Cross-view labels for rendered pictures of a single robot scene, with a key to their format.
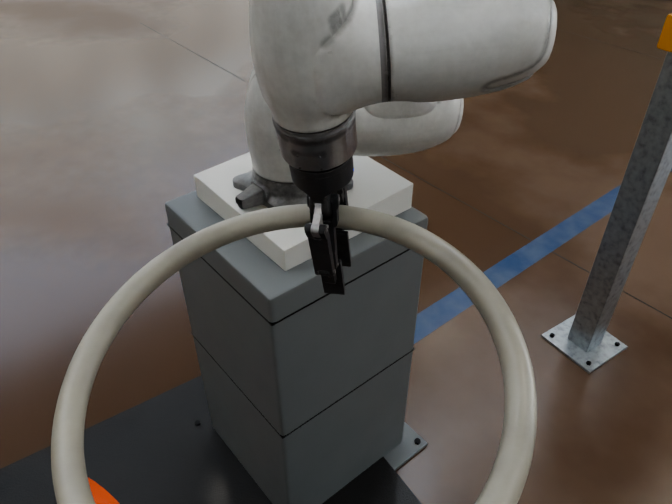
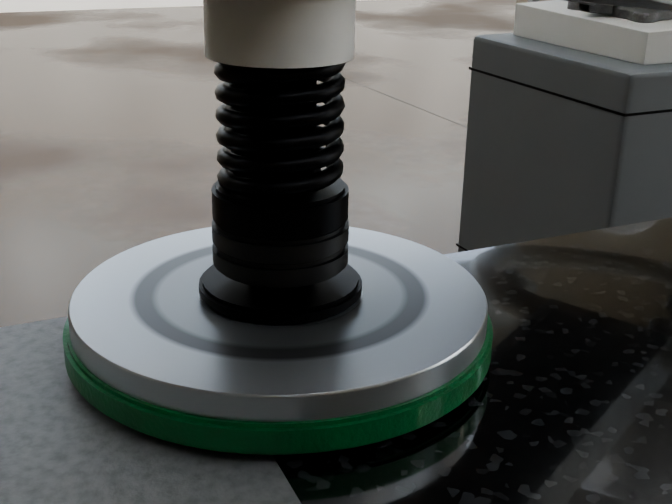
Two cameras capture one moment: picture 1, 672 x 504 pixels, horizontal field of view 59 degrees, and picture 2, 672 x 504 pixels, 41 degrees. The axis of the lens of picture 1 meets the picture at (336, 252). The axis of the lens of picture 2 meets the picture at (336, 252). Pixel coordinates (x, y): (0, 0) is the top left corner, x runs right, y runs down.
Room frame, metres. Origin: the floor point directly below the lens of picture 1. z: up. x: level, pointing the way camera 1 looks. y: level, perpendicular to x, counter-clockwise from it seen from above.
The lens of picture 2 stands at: (-0.60, 0.22, 1.03)
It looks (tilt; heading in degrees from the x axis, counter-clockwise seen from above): 22 degrees down; 13
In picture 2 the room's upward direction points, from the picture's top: 1 degrees clockwise
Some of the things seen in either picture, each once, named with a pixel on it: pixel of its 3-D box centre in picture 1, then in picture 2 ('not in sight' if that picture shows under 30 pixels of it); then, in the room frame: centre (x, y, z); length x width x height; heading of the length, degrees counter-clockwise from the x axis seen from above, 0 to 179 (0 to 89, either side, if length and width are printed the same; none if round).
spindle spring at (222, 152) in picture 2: not in sight; (280, 105); (-0.19, 0.34, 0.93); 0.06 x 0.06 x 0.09
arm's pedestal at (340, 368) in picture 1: (301, 340); (607, 264); (1.02, 0.09, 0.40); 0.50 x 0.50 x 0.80; 40
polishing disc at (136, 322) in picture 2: not in sight; (280, 301); (-0.19, 0.34, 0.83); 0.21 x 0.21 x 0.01
